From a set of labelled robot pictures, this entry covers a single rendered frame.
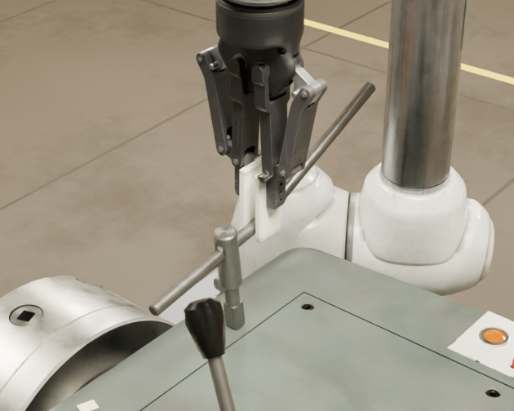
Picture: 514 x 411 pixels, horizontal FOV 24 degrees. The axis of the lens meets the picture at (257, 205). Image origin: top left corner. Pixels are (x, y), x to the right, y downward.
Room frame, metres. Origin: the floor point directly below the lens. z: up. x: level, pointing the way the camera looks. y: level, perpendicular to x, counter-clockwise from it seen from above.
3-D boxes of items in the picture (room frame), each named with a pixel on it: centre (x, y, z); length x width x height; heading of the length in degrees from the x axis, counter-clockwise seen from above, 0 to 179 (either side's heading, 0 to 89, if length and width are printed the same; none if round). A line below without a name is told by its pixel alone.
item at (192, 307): (0.75, 0.04, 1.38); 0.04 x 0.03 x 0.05; 51
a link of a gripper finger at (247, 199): (0.95, 0.00, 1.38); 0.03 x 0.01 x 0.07; 141
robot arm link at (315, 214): (1.56, -0.05, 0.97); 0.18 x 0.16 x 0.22; 83
